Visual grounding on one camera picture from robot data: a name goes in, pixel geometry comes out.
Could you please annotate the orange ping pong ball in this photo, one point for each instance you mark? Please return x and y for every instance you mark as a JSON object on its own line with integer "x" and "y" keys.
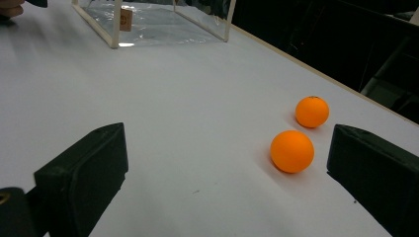
{"x": 292, "y": 151}
{"x": 312, "y": 112}

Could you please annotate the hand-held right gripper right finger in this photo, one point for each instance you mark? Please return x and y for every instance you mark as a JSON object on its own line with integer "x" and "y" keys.
{"x": 378, "y": 177}

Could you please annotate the white board sheet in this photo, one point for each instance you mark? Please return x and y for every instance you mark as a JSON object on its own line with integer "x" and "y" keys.
{"x": 181, "y": 115}

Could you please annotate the clear plastic bag cream trim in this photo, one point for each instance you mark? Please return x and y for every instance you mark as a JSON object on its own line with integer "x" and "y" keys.
{"x": 115, "y": 29}

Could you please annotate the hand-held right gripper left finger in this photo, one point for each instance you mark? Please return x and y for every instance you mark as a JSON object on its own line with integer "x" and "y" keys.
{"x": 82, "y": 177}

